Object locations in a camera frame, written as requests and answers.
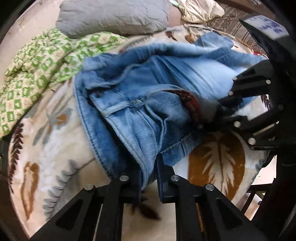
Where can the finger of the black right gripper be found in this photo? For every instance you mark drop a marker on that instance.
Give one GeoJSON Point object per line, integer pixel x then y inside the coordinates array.
{"type": "Point", "coordinates": [254, 81]}
{"type": "Point", "coordinates": [210, 115]}

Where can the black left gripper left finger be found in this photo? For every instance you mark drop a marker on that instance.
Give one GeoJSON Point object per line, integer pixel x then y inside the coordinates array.
{"type": "Point", "coordinates": [95, 213]}

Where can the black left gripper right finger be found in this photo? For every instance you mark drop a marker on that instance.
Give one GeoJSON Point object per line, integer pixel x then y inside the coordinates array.
{"type": "Point", "coordinates": [202, 212]}

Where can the blue denim jeans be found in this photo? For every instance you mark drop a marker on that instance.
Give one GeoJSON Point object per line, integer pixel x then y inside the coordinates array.
{"type": "Point", "coordinates": [130, 105]}

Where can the beige leaf-pattern blanket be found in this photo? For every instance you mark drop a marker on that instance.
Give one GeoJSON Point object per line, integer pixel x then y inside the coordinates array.
{"type": "Point", "coordinates": [51, 160]}

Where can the cream floral cloth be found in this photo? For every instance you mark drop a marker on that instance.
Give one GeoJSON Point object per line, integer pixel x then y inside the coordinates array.
{"type": "Point", "coordinates": [199, 11]}

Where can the green white patterned quilt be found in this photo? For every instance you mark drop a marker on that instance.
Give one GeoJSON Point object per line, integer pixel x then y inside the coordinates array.
{"type": "Point", "coordinates": [49, 58]}

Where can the grey quilted pillow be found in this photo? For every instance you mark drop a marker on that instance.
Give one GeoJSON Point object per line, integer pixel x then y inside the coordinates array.
{"type": "Point", "coordinates": [80, 18]}

